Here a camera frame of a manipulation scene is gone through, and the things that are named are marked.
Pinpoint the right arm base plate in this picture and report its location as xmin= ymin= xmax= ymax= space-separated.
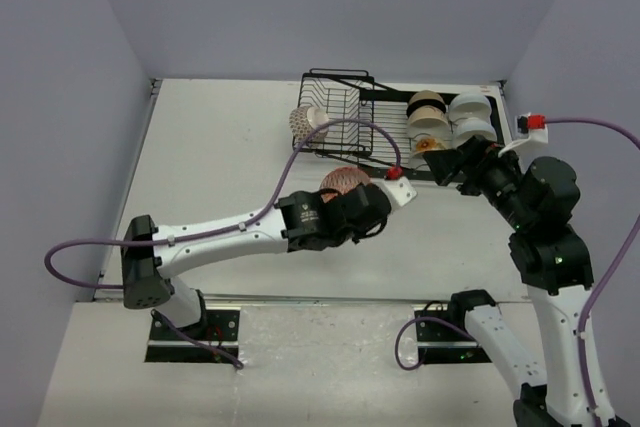
xmin=415 ymin=321 xmax=490 ymax=365

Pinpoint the white bowl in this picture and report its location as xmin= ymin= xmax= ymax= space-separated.
xmin=452 ymin=118 xmax=497 ymax=148
xmin=448 ymin=93 xmax=492 ymax=123

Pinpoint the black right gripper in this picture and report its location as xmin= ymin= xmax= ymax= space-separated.
xmin=423 ymin=131 xmax=533 ymax=227

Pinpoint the cream bowl orange flower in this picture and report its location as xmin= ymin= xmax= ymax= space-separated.
xmin=409 ymin=135 xmax=451 ymax=170

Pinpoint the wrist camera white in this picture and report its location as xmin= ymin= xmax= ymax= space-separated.
xmin=377 ymin=177 xmax=417 ymax=212
xmin=498 ymin=113 xmax=549 ymax=157

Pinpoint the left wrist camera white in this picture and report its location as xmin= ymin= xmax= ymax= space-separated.
xmin=377 ymin=177 xmax=417 ymax=212

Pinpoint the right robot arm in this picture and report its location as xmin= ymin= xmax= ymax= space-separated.
xmin=424 ymin=136 xmax=626 ymax=426

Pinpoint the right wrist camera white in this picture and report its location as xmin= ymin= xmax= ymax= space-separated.
xmin=498 ymin=113 xmax=549 ymax=157

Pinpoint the beige bowl black interior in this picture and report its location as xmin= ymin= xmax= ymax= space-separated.
xmin=406 ymin=90 xmax=446 ymax=117

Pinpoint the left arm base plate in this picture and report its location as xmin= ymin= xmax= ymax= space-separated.
xmin=144 ymin=309 xmax=241 ymax=367

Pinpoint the black wire dish rack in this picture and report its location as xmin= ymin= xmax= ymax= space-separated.
xmin=298 ymin=68 xmax=511 ymax=182

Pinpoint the brown patterned bowl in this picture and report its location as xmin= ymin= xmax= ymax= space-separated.
xmin=289 ymin=106 xmax=330 ymax=148

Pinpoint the red patterned bowl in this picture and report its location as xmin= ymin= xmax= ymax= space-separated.
xmin=320 ymin=166 xmax=371 ymax=203

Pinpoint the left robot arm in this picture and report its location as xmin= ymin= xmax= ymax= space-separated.
xmin=120 ymin=183 xmax=392 ymax=340

